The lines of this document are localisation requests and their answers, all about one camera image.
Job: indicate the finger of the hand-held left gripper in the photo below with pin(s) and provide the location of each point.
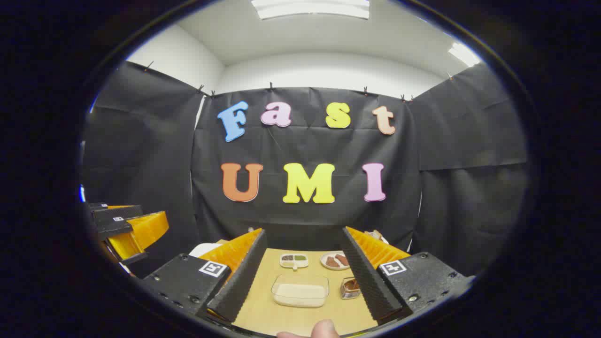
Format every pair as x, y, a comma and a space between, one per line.
112, 227
117, 212

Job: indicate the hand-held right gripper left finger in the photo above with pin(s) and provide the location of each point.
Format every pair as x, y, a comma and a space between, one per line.
244, 281

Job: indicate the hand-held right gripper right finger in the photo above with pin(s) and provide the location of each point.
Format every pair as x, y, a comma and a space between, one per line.
368, 281

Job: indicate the white rice cooker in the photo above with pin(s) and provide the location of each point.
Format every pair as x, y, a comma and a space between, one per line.
204, 249

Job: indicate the brown meat piece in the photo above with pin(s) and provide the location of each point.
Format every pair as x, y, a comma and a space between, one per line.
342, 259
332, 262

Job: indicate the computer monitor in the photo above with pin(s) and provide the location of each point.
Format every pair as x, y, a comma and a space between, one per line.
82, 193

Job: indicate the white toaster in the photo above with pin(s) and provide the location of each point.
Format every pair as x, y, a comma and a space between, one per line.
382, 238

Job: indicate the round white plate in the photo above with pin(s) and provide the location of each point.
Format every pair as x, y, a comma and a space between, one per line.
322, 261

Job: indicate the white divided condiment dish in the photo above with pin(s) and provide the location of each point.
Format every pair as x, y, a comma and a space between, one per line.
294, 265

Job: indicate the black backdrop cloth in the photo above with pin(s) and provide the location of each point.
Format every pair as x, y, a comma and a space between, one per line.
305, 225

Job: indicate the ceiling light panel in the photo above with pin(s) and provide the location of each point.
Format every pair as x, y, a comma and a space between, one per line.
464, 54
310, 8

